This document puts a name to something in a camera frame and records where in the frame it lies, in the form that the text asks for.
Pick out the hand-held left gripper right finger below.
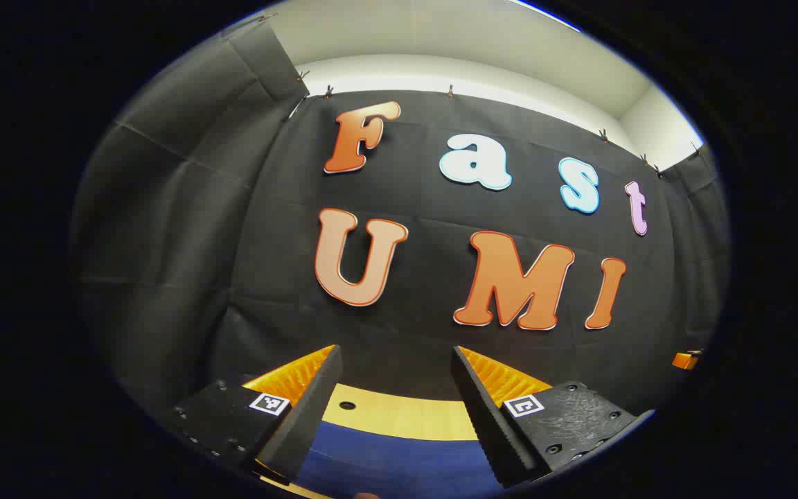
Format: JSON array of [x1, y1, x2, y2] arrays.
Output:
[[450, 345, 642, 489]]

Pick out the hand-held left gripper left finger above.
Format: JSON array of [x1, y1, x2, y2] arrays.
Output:
[[163, 344, 343, 485]]

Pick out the blue denim jeans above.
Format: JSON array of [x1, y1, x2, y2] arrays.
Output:
[[294, 420, 511, 499]]

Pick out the black backdrop cloth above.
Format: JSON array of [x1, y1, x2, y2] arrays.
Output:
[[70, 17, 731, 444]]

